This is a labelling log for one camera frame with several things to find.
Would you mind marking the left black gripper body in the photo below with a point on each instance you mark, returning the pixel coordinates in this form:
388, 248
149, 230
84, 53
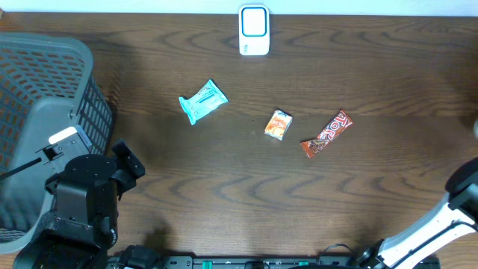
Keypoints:
118, 178

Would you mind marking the teal snack packet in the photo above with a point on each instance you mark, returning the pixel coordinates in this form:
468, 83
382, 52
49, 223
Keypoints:
206, 100

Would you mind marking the orange snack sachet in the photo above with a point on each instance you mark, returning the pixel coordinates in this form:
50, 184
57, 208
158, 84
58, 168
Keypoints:
278, 124

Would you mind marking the red chocolate bar wrapper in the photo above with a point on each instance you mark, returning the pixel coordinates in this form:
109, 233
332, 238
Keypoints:
334, 128

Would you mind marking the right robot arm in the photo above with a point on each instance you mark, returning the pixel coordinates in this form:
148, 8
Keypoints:
453, 217

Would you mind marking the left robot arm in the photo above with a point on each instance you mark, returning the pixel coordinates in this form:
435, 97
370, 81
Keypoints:
82, 226

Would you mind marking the white barcode scanner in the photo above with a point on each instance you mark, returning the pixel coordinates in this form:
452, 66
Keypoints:
254, 30

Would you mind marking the grey plastic shopping basket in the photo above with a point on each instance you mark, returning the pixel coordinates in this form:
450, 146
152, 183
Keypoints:
47, 85

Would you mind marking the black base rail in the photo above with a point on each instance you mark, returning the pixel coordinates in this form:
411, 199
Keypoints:
187, 262

